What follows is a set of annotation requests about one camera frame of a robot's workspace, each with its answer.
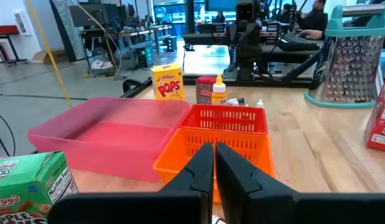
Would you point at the black keyboard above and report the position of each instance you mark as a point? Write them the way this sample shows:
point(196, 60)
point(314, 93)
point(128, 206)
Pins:
point(298, 43)

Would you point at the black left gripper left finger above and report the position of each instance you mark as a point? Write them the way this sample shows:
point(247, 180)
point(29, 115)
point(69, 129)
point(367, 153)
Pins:
point(186, 202)

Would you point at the black frame hook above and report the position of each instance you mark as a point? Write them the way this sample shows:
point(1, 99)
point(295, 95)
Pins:
point(133, 84)

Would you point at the white wall panel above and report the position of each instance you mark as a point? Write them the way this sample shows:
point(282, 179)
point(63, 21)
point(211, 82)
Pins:
point(21, 22)

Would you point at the black utility cart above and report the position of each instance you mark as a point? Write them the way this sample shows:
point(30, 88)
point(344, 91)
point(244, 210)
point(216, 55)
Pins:
point(102, 65)

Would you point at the person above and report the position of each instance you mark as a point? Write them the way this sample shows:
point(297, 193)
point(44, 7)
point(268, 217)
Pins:
point(220, 18)
point(286, 14)
point(313, 20)

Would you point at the wooden-top desk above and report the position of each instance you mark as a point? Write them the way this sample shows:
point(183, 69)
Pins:
point(142, 32)

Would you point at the orange plastic basket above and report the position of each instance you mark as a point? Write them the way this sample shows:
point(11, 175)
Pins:
point(170, 169)

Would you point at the cardboard box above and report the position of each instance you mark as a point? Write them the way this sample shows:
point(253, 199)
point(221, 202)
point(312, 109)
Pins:
point(49, 56)

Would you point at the green Apple Jacks cereal box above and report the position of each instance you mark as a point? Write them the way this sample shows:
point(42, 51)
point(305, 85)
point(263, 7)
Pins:
point(21, 186)

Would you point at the black partition panel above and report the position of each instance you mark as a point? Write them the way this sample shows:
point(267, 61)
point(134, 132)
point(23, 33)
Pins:
point(66, 31)

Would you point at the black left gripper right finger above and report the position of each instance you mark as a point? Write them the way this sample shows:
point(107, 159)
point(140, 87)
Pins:
point(257, 202)

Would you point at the small white dropper bottle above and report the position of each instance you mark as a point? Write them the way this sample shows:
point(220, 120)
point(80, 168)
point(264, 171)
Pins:
point(259, 103)

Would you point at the red plastic basket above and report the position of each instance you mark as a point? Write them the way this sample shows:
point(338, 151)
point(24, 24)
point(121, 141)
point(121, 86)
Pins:
point(195, 124)

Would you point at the small bottle with black cap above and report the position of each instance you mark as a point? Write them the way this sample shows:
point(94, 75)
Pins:
point(233, 101)

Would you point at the pink plastic tray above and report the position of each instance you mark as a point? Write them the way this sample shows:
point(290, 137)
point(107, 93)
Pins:
point(117, 140)

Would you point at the yellow squeeze bottle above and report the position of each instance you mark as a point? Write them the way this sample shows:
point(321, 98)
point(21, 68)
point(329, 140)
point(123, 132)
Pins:
point(219, 95)

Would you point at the yellow Corn Pops cereal box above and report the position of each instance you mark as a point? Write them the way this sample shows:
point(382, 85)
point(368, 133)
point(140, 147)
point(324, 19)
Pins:
point(167, 84)

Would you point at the red cereal box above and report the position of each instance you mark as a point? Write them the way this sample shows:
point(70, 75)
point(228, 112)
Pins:
point(380, 124)

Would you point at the red-lid spice jar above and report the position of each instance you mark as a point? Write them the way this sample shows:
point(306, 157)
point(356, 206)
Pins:
point(205, 91)

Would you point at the red table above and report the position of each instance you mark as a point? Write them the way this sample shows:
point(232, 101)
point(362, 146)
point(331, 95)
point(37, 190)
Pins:
point(5, 30)

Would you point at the small lit computer tower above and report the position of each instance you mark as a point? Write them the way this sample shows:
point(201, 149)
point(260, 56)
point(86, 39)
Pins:
point(145, 56)

